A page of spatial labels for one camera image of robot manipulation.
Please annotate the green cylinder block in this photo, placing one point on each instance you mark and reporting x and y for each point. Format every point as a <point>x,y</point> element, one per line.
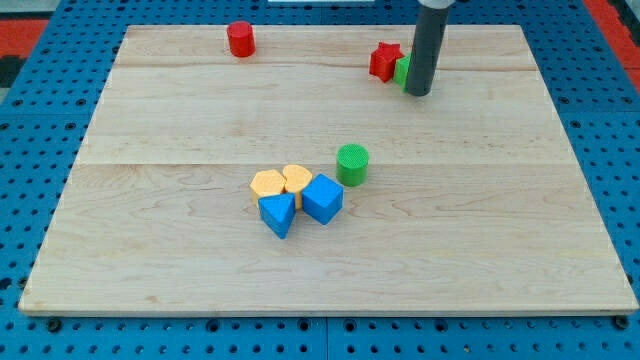
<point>352,165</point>

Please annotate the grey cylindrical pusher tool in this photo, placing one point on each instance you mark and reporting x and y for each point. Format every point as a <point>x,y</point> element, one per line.
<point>428,36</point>

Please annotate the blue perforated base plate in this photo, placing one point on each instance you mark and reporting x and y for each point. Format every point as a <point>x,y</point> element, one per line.
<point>45,114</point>

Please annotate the yellow hexagon block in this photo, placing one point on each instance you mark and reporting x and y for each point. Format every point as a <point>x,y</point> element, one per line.
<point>266,183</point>

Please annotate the red cylinder block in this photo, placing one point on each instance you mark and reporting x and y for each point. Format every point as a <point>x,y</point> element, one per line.
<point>241,38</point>

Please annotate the green star block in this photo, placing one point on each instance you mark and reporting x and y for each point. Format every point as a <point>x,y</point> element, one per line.
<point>401,71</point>

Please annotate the blue cube block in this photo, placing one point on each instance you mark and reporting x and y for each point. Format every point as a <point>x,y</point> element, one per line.
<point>322,199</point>

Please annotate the red star block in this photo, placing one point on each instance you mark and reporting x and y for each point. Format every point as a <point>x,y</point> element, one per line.
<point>383,60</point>

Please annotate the wooden board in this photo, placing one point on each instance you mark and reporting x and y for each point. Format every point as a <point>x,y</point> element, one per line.
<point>474,202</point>

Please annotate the yellow heart block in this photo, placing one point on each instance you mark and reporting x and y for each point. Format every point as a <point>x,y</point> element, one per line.
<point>297,178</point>

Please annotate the blue triangle block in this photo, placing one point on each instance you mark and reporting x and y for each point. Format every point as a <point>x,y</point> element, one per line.
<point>278,212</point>

